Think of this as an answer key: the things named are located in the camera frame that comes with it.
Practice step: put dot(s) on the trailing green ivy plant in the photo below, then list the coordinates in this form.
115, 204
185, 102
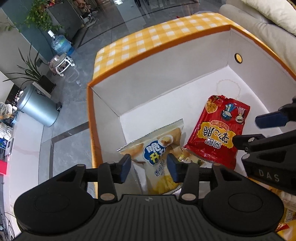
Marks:
27, 14

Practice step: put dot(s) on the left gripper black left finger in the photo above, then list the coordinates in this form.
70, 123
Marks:
110, 174

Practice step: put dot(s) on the yellow snack bar packet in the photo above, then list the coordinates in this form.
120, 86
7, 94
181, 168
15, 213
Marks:
286, 228

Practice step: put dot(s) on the clear bag white candies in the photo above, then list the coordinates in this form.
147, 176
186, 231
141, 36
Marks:
288, 200

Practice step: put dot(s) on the orange cardboard storage box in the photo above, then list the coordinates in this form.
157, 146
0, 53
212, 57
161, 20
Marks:
133, 95

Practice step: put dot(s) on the potted long-leaf plant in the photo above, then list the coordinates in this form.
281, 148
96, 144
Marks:
30, 73

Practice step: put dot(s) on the small white stool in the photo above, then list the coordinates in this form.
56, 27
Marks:
60, 63

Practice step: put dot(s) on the grey metal trash can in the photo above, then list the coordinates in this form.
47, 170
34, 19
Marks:
38, 106

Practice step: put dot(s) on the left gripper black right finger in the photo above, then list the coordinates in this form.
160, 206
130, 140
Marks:
187, 174

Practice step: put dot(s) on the cream cushion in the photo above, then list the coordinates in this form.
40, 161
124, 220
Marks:
281, 12

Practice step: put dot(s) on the yellow checkered tablecloth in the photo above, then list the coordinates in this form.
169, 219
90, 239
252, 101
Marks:
154, 36

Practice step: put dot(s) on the red cartoon snack bag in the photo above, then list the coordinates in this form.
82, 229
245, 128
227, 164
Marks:
212, 138

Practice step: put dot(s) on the white tv console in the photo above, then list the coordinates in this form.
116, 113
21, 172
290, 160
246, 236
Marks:
23, 164

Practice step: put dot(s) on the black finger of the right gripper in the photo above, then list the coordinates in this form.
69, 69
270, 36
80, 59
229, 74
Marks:
258, 142
278, 118

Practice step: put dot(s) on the dark grey cabinet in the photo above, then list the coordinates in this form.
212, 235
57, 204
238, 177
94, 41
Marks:
64, 15

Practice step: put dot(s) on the white potato chips bag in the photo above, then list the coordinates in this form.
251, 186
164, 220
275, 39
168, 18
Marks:
151, 151

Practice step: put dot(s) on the beige sofa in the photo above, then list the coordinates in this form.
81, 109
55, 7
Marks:
275, 37

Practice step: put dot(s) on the blue water jug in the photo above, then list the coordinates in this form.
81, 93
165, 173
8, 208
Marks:
60, 44

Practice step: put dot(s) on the red box on console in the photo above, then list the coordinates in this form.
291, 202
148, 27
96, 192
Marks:
3, 167

